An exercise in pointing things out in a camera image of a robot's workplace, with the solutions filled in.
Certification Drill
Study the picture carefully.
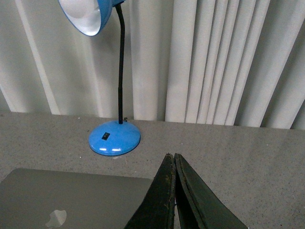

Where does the grey laptop computer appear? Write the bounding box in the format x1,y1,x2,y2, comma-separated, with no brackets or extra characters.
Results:
0,168,152,229

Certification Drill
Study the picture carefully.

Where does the white light bulb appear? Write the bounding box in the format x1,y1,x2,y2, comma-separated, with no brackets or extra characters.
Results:
59,0,98,19

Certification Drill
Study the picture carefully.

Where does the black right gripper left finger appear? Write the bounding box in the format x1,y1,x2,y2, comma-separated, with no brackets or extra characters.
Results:
125,154,176,229

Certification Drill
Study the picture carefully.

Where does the blue desk lamp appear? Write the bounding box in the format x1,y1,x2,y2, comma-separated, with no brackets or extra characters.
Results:
62,0,141,156

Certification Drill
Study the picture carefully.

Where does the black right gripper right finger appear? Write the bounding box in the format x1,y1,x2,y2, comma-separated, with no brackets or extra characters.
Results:
174,154,247,229

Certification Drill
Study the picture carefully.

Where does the white pleated curtain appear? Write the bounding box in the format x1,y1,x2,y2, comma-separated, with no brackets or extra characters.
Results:
0,0,305,129

